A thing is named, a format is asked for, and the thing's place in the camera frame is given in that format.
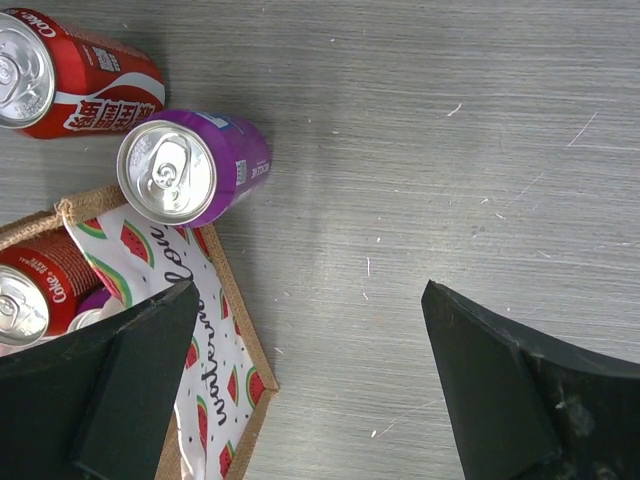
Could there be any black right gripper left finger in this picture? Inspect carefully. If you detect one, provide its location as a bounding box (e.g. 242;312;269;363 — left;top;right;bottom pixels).
1;282;199;479

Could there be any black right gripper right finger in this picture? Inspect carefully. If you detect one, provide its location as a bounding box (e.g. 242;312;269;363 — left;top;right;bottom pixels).
421;281;639;479

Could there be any purple fanta can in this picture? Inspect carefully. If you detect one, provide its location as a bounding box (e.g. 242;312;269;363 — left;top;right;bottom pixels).
67;287;124;333
116;109;272;228

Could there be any burlap watermelon canvas bag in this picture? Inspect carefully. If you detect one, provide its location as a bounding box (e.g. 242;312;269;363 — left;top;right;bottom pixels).
1;187;279;479

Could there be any red cola can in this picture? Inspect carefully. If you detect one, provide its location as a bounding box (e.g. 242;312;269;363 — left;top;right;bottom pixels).
1;7;166;139
1;240;101;346

